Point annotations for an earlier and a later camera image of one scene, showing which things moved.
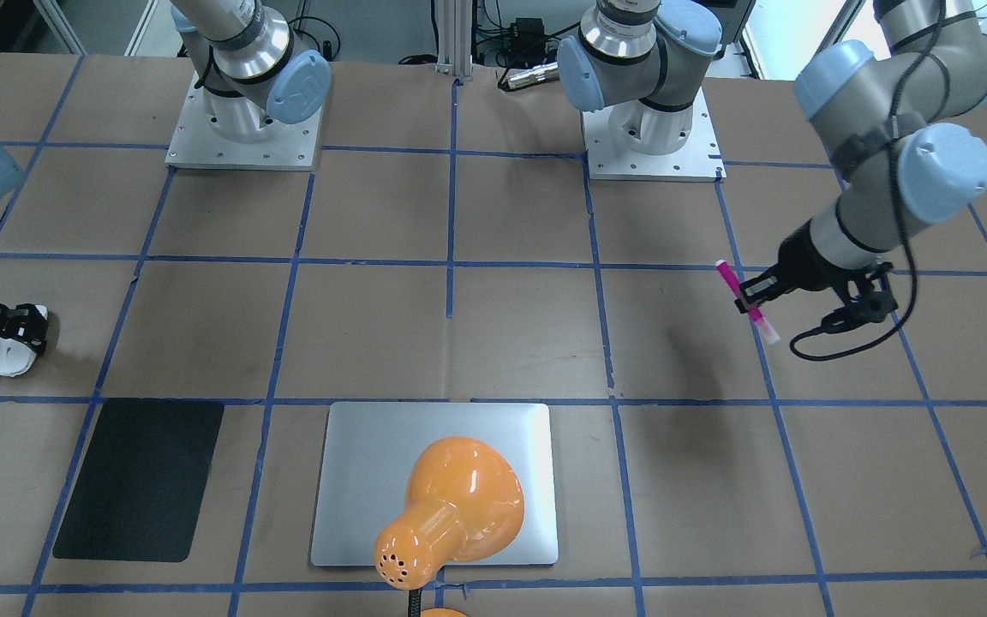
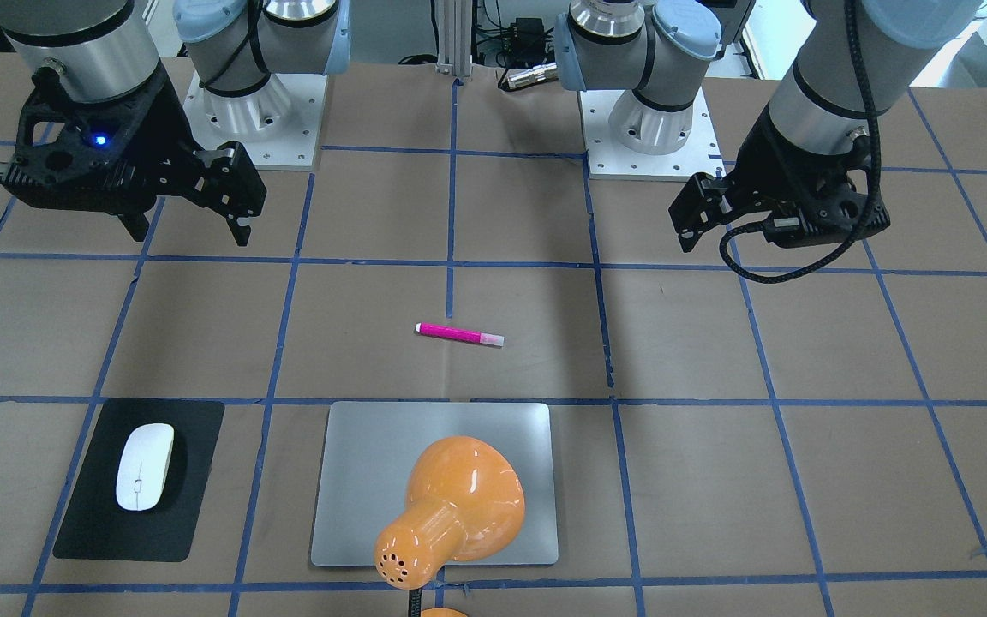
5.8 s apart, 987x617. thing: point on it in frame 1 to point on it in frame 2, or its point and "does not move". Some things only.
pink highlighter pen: (757, 316) to (459, 333)
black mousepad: (140, 486) does not move
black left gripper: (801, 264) to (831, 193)
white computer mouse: (10, 358) to (143, 465)
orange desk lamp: (463, 503) does not move
